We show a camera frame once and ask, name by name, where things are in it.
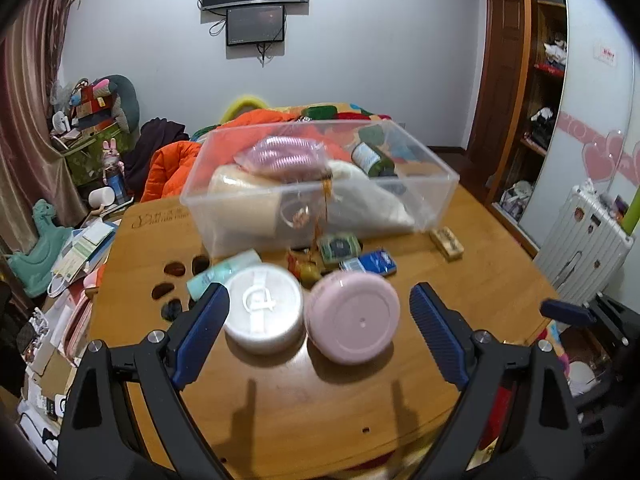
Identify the blue tissue packet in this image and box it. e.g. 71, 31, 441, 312
340, 249, 399, 277

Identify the teal dinosaur plush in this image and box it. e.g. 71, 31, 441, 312
5, 199, 74, 299

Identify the amber bead string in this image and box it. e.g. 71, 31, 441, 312
311, 172, 336, 261

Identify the small black wall monitor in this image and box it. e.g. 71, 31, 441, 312
226, 5, 287, 47

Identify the wooden desk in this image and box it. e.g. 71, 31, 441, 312
87, 180, 562, 480

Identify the white cup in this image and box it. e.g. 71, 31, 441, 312
89, 186, 117, 210

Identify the dark purple garment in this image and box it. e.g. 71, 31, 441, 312
122, 119, 190, 191

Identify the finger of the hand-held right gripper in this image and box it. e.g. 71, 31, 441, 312
540, 298, 599, 330

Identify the brown wooden door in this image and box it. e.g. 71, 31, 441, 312
465, 0, 527, 162

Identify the green storage box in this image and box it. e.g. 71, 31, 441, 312
62, 127, 124, 189

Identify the stack of books and papers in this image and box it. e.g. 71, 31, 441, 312
50, 220, 119, 282

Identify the pink bunny toy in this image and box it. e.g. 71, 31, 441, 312
101, 139, 124, 184

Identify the white cloth bag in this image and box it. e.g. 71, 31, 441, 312
325, 160, 417, 234

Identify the colourful printed blanket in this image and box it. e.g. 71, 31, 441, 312
270, 102, 394, 123

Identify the pink heart wall sticker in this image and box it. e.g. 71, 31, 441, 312
556, 110, 640, 187

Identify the small green box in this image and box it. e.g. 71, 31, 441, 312
318, 232, 362, 265

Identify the teal cosmetic tube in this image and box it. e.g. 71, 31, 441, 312
186, 250, 263, 300

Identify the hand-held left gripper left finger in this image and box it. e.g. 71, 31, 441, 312
56, 282, 232, 480

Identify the white round jar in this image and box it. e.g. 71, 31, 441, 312
223, 263, 306, 356

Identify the pink round jar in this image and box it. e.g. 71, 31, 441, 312
305, 271, 402, 365

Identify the wooden wardrobe shelf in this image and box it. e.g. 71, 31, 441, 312
487, 0, 569, 257

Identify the orange jacket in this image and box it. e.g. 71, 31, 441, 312
141, 110, 297, 204

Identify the yellow-green cushion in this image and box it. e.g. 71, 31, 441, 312
221, 92, 271, 124

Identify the pink curtain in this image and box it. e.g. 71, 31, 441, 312
0, 0, 89, 261

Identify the blue can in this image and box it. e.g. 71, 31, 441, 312
108, 170, 132, 202

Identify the small pear-shaped ornament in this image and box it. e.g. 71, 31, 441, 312
298, 261, 322, 289

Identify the cream cone-shaped bottle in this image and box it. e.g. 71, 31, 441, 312
207, 165, 282, 239

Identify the purple ribbed item in bag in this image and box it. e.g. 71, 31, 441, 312
235, 135, 329, 179

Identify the clear plastic storage box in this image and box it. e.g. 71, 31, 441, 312
180, 119, 461, 259

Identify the wooden stamp block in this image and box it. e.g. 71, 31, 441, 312
430, 227, 465, 262

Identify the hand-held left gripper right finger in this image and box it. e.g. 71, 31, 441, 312
409, 282, 587, 480

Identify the white suitcase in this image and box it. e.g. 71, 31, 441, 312
532, 185, 636, 307

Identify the dark green bottle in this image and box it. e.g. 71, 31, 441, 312
351, 142, 399, 179

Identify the grey cushion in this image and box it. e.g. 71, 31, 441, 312
102, 75, 141, 134

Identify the pink case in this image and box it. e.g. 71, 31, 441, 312
64, 270, 104, 357

